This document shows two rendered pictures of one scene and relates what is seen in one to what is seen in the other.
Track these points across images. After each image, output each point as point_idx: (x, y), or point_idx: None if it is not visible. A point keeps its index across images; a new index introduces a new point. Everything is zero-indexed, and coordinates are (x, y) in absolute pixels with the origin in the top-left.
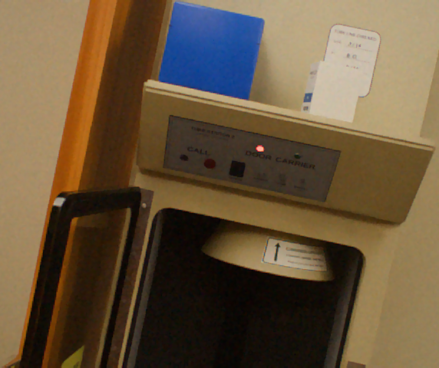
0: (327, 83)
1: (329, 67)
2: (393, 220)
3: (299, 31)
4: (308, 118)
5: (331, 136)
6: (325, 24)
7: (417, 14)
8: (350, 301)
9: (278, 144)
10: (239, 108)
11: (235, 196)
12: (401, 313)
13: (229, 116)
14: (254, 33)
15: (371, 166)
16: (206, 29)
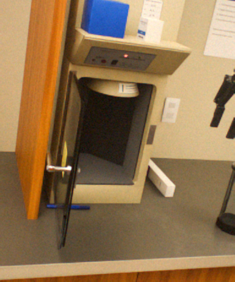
0: (151, 28)
1: (152, 21)
2: (168, 74)
3: (132, 0)
4: (147, 45)
5: (155, 50)
6: None
7: None
8: (149, 102)
9: (133, 54)
10: (121, 43)
11: (108, 70)
12: None
13: (116, 45)
14: (126, 11)
15: (166, 59)
16: (107, 10)
